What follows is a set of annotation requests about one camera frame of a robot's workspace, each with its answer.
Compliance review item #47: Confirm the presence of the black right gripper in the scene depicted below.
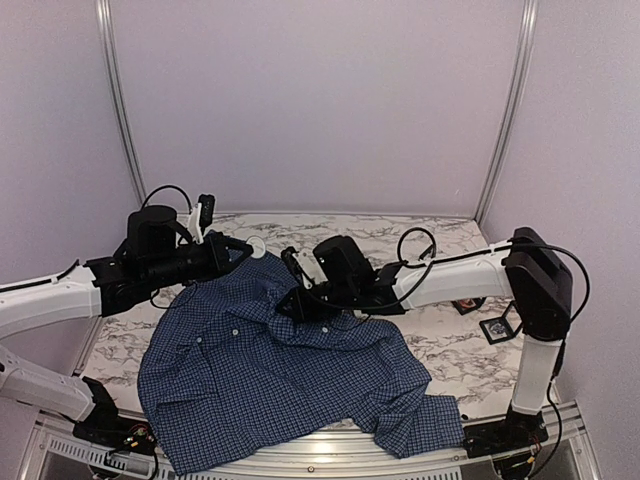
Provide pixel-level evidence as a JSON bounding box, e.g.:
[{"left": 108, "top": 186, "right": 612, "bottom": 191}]
[{"left": 275, "top": 279, "right": 356, "bottom": 324}]

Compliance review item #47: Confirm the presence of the brown round brooch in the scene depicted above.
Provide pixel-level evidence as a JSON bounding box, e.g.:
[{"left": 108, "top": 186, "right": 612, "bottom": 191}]
[{"left": 246, "top": 236, "right": 267, "bottom": 259}]

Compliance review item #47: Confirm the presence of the blue checked shirt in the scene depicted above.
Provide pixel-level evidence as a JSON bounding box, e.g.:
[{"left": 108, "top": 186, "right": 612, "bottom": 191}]
[{"left": 137, "top": 254, "right": 464, "bottom": 475}]

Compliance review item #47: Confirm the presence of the orange rimmed round brooch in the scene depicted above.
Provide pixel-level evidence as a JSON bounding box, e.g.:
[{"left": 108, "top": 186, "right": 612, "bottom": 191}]
[{"left": 458, "top": 298, "right": 476, "bottom": 308}]

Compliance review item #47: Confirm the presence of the white blue round brooch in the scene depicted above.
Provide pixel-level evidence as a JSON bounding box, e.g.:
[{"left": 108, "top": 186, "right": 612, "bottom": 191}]
[{"left": 489, "top": 323, "right": 507, "bottom": 337}]

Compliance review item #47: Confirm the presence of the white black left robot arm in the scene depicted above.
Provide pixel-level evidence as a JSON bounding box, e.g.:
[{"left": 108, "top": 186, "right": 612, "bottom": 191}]
[{"left": 1, "top": 195, "right": 265, "bottom": 445}]

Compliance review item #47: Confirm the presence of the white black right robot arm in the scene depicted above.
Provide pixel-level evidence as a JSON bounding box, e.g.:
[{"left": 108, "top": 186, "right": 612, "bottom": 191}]
[{"left": 277, "top": 227, "right": 586, "bottom": 448}]

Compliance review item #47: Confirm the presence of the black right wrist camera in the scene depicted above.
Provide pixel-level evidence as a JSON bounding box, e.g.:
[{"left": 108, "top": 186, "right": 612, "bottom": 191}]
[{"left": 280, "top": 235, "right": 374, "bottom": 296}]

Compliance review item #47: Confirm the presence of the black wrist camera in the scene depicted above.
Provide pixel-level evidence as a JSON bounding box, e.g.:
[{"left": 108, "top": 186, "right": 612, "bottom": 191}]
[
  {"left": 198, "top": 194, "right": 216, "bottom": 229},
  {"left": 280, "top": 235, "right": 374, "bottom": 296}
]

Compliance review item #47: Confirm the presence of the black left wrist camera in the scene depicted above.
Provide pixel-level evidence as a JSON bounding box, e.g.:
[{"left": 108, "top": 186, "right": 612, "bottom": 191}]
[{"left": 198, "top": 194, "right": 216, "bottom": 229}]

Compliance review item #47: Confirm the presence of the black frame stand middle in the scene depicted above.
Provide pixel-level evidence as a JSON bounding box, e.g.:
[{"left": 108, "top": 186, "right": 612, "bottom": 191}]
[{"left": 451, "top": 297, "right": 486, "bottom": 315}]

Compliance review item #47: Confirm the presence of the black frame stand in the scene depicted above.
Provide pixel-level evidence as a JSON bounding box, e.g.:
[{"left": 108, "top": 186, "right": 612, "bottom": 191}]
[
  {"left": 451, "top": 297, "right": 486, "bottom": 315},
  {"left": 479, "top": 301, "right": 523, "bottom": 345}
]

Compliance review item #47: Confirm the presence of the black frame stand near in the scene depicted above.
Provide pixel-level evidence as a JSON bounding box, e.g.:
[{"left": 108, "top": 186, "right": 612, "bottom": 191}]
[{"left": 479, "top": 301, "right": 523, "bottom": 345}]

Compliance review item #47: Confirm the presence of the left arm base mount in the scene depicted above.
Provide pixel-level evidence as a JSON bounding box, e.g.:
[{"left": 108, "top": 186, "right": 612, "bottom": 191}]
[{"left": 73, "top": 377, "right": 157, "bottom": 456}]

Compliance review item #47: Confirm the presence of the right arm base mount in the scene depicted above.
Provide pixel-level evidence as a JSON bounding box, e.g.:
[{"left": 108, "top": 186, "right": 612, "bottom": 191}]
[{"left": 462, "top": 400, "right": 549, "bottom": 458}]

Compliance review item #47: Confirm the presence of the aluminium front rail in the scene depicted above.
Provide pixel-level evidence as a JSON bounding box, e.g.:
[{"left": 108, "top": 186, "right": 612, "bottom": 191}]
[{"left": 17, "top": 402, "right": 603, "bottom": 479}]

